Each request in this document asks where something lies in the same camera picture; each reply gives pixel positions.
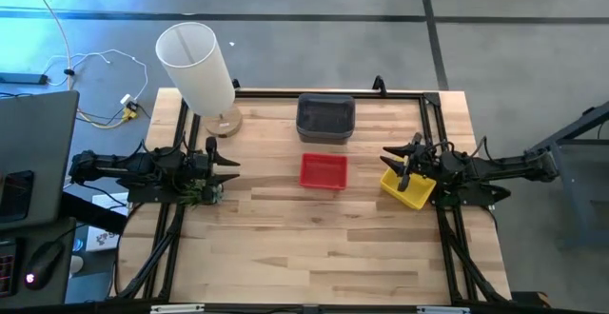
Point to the black metal bar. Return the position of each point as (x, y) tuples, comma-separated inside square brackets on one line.
[(90, 214)]

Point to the black box with orange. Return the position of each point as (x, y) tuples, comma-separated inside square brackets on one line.
[(528, 299)]

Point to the white power adapter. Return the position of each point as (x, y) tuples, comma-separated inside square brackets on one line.
[(127, 100)]

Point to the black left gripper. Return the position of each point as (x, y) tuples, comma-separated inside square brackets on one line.
[(202, 164)]

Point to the yellow plug connector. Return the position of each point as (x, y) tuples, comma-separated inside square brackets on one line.
[(129, 113)]

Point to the white bracket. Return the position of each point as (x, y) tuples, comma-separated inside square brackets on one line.
[(442, 309), (177, 308)]

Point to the white cylindrical lamp shade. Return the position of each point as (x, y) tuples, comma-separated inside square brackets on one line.
[(200, 76)]

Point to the black frame clamp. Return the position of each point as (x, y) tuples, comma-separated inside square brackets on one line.
[(379, 84), (236, 84)]

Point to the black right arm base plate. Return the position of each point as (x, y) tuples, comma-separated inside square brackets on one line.
[(476, 199)]

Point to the dark grey desk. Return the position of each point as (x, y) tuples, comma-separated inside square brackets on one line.
[(47, 297)]

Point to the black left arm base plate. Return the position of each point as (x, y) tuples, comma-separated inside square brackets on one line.
[(143, 196)]

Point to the black power strip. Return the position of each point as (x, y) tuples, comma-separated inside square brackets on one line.
[(21, 78)]

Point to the grey metal cart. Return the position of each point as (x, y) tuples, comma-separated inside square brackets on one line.
[(585, 185)]

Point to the white printed box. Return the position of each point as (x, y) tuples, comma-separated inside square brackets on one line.
[(102, 239)]

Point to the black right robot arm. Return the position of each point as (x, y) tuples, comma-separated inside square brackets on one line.
[(504, 164)]

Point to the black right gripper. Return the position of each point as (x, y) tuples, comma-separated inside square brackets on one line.
[(428, 164)]

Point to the small green succulent plant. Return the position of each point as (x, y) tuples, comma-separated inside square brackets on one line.
[(200, 196)]

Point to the black backlit keyboard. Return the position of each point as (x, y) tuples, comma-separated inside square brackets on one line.
[(7, 271)]

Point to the black phone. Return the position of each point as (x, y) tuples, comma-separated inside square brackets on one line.
[(14, 197)]

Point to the black aluminium table frame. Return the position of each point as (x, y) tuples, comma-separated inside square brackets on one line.
[(266, 94)]

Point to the black computer mouse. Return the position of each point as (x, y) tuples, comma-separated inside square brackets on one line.
[(45, 261)]

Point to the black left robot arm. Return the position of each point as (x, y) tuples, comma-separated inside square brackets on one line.
[(109, 166)]

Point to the round wooden lamp base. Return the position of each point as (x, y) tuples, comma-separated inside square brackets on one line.
[(229, 124)]

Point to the grey laptop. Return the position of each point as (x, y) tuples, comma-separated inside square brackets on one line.
[(38, 138)]

